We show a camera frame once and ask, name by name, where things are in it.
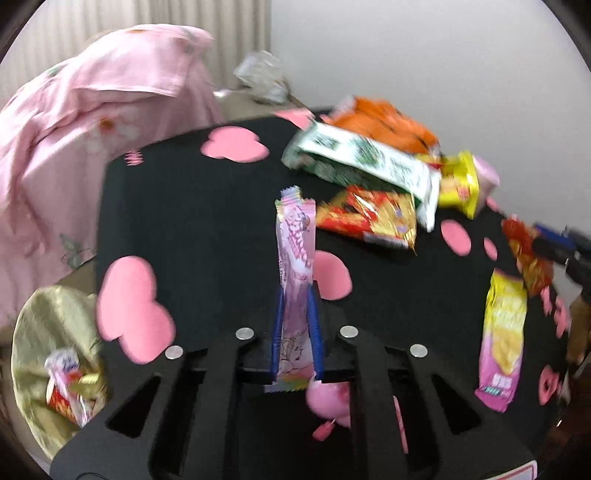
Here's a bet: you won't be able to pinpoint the orange plastic bag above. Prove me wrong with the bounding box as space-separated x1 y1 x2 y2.
322 96 442 168

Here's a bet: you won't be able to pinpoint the red snack wrapper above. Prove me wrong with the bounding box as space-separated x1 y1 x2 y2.
501 216 554 297

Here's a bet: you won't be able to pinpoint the pink Kleenex tissue pack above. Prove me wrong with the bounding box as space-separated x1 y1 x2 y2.
44 348 93 427

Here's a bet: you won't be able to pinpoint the person's right hand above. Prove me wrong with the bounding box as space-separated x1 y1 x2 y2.
566 295 591 365

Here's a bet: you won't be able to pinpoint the green white snack packet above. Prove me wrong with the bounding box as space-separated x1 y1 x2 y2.
281 121 442 232

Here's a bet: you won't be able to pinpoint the red paper cup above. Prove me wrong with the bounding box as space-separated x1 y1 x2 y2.
45 382 77 424

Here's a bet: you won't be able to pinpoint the pink long snack wrapper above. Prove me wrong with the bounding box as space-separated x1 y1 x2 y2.
264 186 317 393

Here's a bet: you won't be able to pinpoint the pink caterpillar toy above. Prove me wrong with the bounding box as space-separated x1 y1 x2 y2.
305 379 351 441

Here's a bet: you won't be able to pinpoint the yellow crumpled wrapper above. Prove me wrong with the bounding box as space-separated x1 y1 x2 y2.
438 150 480 220

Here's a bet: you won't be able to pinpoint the red gold snack packet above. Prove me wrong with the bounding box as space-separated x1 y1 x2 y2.
315 186 417 250

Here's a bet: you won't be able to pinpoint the yellow pink snack packet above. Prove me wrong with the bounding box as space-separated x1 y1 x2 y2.
475 269 528 413

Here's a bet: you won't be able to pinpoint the clear plastic bag on floor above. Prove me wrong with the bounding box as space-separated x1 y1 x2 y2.
233 50 290 105

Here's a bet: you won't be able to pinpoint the pink round lid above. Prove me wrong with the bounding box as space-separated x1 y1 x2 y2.
473 155 500 214

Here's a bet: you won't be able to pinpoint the striped grey curtain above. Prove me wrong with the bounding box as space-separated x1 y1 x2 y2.
0 0 273 107

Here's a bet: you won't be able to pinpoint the black tablecloth pink shapes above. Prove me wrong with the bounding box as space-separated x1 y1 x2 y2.
94 108 574 480

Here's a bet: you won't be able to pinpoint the yellow bag lined trash bin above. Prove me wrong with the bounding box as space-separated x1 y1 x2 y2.
11 285 108 459

